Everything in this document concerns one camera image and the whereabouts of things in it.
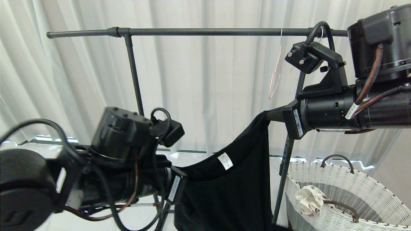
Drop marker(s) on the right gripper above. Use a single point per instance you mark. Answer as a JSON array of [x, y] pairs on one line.
[[324, 112]]

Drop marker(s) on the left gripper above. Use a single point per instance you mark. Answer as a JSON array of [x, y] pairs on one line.
[[178, 179]]

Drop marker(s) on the black garment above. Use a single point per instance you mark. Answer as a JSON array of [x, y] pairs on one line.
[[231, 199]]

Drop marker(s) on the pink clothes hanger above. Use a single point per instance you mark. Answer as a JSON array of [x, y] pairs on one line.
[[280, 64], [321, 33]]

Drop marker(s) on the white laundry basket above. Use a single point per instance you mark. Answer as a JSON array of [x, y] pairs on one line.
[[369, 183]]

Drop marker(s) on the black clothes rack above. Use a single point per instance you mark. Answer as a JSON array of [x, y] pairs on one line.
[[192, 31]]

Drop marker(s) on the cream printed garment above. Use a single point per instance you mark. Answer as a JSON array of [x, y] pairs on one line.
[[310, 199]]

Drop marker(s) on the white curtain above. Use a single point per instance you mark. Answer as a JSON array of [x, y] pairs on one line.
[[208, 80]]

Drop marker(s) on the window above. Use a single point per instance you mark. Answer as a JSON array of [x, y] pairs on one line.
[[54, 141]]

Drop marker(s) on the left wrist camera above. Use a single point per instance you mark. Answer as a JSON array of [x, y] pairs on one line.
[[171, 133]]

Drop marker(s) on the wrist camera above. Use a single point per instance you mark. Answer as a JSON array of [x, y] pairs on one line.
[[171, 133], [308, 57]]

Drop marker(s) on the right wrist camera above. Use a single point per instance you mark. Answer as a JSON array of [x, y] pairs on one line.
[[308, 57]]

